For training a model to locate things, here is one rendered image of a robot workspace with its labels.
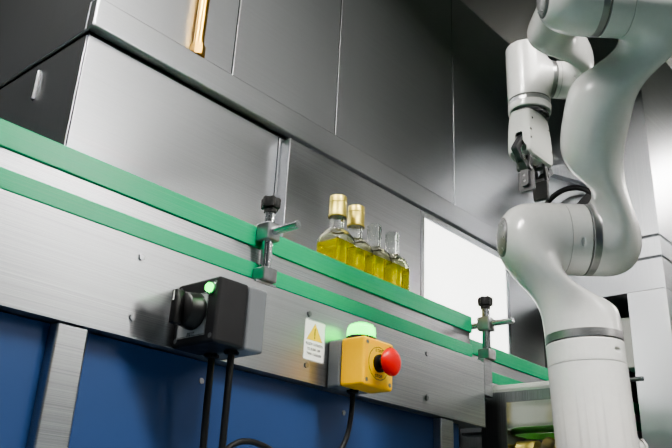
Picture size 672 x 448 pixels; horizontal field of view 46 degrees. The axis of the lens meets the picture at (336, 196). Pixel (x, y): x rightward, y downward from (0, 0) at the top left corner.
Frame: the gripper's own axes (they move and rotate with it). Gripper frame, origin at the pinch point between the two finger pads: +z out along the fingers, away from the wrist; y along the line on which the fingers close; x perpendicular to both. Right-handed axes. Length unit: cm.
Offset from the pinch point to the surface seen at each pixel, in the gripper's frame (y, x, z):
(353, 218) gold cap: 18.4, -29.4, 5.9
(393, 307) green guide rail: 21.9, -16.6, 26.6
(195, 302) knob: 71, -8, 39
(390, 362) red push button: 38, -4, 40
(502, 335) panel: -60, -42, 11
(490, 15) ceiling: -123, -78, -147
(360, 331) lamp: 39, -10, 35
